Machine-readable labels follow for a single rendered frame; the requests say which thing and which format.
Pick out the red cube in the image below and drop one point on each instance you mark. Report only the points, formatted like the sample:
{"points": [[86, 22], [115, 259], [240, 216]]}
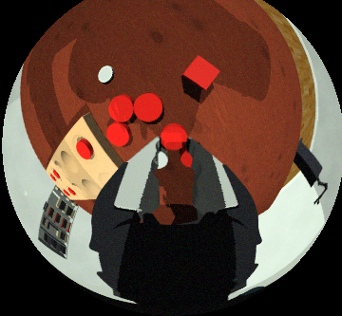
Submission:
{"points": [[200, 73]]}

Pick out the tan tray with round pockets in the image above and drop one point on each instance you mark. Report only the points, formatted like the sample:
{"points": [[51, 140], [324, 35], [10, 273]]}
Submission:
{"points": [[90, 173]]}

